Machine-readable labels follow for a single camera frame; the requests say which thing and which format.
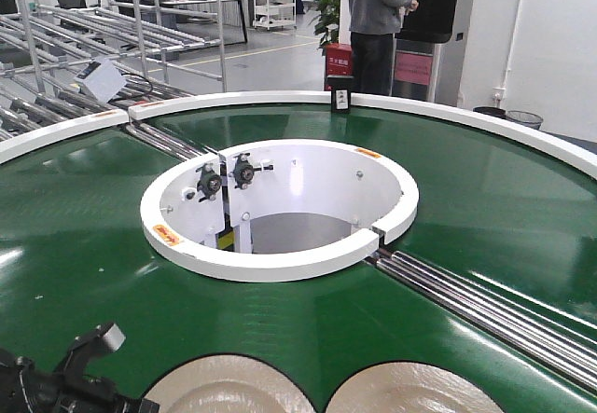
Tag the steel roller rack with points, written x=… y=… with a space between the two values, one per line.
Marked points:
x=59 y=38

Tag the black water dispenser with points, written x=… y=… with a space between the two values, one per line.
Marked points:
x=419 y=49

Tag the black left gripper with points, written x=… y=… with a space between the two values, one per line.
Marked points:
x=68 y=388

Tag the black bearing mount left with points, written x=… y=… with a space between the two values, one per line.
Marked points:
x=209 y=182

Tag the beige plate black rim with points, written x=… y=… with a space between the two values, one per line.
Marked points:
x=227 y=383

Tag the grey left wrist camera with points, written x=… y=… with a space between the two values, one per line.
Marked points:
x=113 y=338

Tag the black bearing mount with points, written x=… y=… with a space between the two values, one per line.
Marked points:
x=209 y=182
x=243 y=172

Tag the white outer conveyor rim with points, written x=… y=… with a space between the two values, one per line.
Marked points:
x=573 y=155

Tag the red fire equipment box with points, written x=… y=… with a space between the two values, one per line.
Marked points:
x=338 y=61

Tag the black bearing mount right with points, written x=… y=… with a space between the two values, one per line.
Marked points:
x=243 y=172

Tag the steel conveyor rollers left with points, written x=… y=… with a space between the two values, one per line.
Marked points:
x=161 y=140

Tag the white trolley shelf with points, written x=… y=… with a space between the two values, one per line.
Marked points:
x=274 y=14

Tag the grey control box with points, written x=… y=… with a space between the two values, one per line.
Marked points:
x=100 y=79

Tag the person in grey sweater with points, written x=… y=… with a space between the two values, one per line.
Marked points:
x=373 y=25

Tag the green potted plant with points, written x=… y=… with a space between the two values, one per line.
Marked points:
x=327 y=22

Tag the steel conveyor rollers right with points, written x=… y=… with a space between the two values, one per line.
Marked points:
x=558 y=348

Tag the black sensor box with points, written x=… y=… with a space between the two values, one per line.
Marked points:
x=341 y=96

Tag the wire mesh waste bin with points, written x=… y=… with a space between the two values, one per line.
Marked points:
x=525 y=118

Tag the steel conveyor rollers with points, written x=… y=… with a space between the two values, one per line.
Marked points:
x=161 y=140
x=558 y=348

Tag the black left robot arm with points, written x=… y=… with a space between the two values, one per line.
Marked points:
x=10 y=401

